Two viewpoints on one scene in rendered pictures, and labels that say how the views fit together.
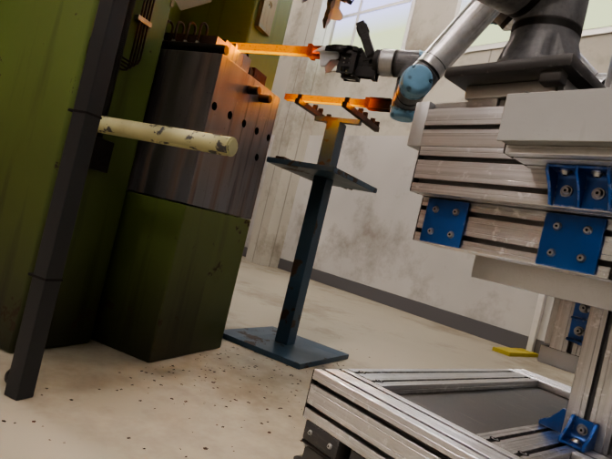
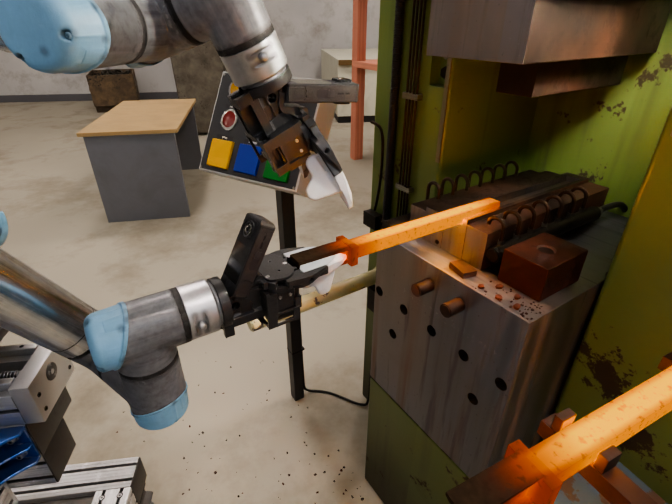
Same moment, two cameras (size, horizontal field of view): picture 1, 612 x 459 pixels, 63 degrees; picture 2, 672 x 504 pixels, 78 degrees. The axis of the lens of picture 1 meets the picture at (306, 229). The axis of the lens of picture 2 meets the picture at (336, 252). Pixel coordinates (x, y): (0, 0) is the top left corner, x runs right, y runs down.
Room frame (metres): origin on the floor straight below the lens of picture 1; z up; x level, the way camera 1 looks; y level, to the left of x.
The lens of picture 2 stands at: (1.80, -0.39, 1.33)
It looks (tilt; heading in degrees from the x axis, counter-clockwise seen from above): 30 degrees down; 123
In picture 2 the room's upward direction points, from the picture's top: straight up
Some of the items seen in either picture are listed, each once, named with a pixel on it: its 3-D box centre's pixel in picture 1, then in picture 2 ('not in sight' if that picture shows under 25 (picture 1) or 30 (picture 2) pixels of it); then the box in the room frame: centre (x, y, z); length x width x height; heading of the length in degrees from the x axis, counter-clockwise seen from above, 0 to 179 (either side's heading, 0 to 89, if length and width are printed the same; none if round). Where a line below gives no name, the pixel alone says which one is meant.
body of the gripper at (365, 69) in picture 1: (360, 63); (255, 294); (1.44, -0.04, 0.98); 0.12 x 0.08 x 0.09; 66
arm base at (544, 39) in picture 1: (539, 57); not in sight; (0.89, -0.33, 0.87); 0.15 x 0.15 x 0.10
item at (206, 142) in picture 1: (158, 134); (319, 297); (1.23, 0.41, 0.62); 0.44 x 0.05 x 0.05; 66
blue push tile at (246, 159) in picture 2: not in sight; (249, 159); (1.04, 0.37, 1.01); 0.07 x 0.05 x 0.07; 1
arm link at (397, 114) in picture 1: (407, 98); (148, 379); (1.36, -0.18, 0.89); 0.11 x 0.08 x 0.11; 177
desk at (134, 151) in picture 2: not in sight; (155, 153); (-1.33, 1.66, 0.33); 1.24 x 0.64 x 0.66; 134
